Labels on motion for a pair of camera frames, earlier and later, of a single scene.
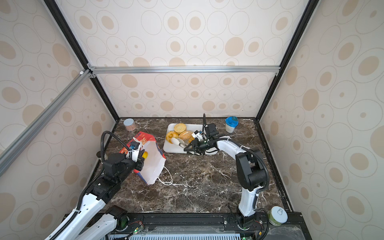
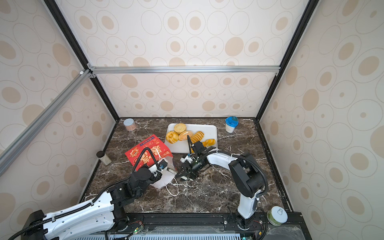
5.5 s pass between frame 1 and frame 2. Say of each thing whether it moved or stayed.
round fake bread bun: stayed
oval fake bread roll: stayed
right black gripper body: moved
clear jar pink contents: stayed
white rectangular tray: stayed
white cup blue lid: stayed
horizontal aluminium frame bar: stayed
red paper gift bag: moved
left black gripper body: moved
